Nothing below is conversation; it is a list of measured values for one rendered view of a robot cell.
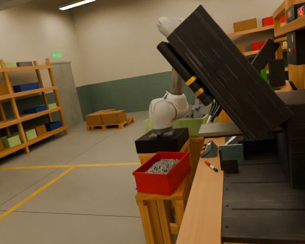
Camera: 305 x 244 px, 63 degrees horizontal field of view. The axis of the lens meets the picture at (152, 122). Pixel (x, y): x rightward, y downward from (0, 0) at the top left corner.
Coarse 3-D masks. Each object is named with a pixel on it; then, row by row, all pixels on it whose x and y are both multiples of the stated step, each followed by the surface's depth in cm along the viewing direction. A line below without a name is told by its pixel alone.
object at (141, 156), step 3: (186, 141) 196; (189, 141) 202; (186, 144) 193; (183, 147) 186; (186, 147) 193; (180, 150) 179; (183, 150) 185; (138, 153) 187; (141, 153) 186; (144, 153) 185; (147, 153) 184; (150, 153) 183; (153, 153) 182; (138, 156) 187; (141, 156) 186; (144, 156) 185; (147, 156) 184; (150, 156) 183
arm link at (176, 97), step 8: (176, 72) 189; (176, 80) 191; (176, 88) 193; (168, 96) 197; (176, 96) 194; (184, 96) 198; (176, 104) 194; (184, 104) 198; (176, 112) 193; (184, 112) 201
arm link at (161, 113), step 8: (152, 104) 185; (160, 104) 183; (168, 104) 188; (152, 112) 184; (160, 112) 182; (168, 112) 185; (152, 120) 185; (160, 120) 183; (168, 120) 185; (152, 128) 189; (160, 128) 184
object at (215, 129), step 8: (200, 128) 120; (208, 128) 118; (216, 128) 116; (224, 128) 113; (232, 128) 111; (280, 128) 103; (200, 136) 113; (208, 136) 112; (216, 136) 112; (224, 136) 111; (232, 136) 110
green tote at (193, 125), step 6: (180, 120) 225; (186, 120) 222; (192, 120) 219; (198, 120) 216; (204, 120) 218; (216, 120) 247; (150, 126) 244; (174, 126) 230; (180, 126) 227; (186, 126) 224; (192, 126) 221; (198, 126) 218; (192, 132) 223; (198, 132) 220
